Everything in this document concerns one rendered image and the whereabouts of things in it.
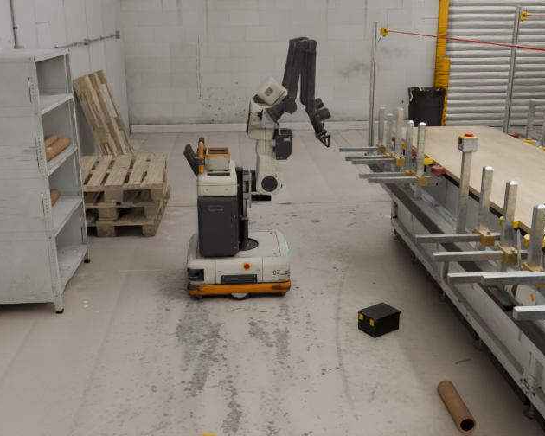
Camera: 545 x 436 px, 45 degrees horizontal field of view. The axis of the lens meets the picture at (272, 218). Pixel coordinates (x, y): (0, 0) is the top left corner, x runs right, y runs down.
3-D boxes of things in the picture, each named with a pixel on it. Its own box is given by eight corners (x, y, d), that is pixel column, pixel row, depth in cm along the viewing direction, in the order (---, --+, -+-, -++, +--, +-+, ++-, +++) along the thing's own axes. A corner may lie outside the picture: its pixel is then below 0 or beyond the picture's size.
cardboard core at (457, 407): (458, 417, 286) (438, 381, 315) (457, 432, 289) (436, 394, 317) (477, 416, 287) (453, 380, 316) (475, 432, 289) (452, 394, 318)
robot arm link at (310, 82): (305, 40, 389) (308, 41, 379) (315, 40, 390) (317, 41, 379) (304, 112, 402) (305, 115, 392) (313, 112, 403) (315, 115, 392)
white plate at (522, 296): (532, 318, 240) (535, 293, 237) (503, 290, 265) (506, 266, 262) (534, 318, 240) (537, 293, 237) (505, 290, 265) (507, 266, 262)
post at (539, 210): (522, 326, 250) (537, 206, 236) (519, 322, 254) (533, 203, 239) (532, 325, 251) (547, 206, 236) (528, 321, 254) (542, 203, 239)
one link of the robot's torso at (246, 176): (241, 208, 427) (241, 171, 419) (240, 196, 453) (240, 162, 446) (282, 207, 428) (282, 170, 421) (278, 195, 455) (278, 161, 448)
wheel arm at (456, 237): (416, 246, 287) (417, 236, 286) (414, 242, 290) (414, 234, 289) (512, 242, 290) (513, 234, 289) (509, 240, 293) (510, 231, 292)
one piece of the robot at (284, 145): (269, 160, 412) (269, 126, 406) (266, 151, 438) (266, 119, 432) (294, 159, 413) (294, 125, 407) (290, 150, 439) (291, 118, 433)
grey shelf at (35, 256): (-11, 316, 402) (-50, 58, 355) (29, 262, 488) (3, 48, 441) (62, 313, 405) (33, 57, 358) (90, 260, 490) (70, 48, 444)
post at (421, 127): (414, 202, 391) (419, 123, 377) (413, 201, 395) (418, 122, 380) (420, 202, 391) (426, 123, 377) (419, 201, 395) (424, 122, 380)
